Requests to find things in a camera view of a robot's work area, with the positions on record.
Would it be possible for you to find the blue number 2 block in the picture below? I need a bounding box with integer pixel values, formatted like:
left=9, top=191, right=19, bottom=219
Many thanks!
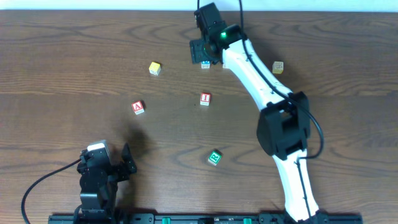
left=201, top=61, right=211, bottom=69

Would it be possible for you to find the red letter I block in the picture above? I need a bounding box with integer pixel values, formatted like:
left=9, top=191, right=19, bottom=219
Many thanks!
left=200, top=93, right=211, bottom=106

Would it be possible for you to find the red letter A block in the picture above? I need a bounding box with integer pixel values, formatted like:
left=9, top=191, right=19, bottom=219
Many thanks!
left=131, top=100, right=145, bottom=115

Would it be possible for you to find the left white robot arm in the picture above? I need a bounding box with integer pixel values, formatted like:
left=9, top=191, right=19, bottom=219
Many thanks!
left=73, top=140, right=137, bottom=223

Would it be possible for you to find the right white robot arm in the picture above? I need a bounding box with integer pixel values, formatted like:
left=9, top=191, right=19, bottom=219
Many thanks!
left=190, top=3, right=323, bottom=223

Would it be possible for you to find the yellow wooden block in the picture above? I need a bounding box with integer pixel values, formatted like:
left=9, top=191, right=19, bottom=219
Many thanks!
left=149, top=62, right=161, bottom=76

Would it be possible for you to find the plain tan wooden block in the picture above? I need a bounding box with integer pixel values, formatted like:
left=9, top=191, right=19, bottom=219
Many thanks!
left=272, top=61, right=284, bottom=74

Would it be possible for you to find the green letter R block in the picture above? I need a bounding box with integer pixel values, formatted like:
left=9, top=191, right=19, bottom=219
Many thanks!
left=208, top=150, right=222, bottom=166

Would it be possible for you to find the right black cable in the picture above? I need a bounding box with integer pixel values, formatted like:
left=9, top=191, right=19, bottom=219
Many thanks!
left=197, top=0, right=325, bottom=218

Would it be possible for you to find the black cable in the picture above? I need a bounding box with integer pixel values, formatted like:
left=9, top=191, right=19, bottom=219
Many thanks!
left=21, top=158, right=82, bottom=224
left=197, top=0, right=325, bottom=218

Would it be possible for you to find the left black cable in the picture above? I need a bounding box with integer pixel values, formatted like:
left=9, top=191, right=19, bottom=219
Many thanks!
left=21, top=158, right=82, bottom=224

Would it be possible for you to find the black mounting rail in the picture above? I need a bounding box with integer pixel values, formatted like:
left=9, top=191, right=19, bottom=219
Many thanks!
left=48, top=212, right=364, bottom=224

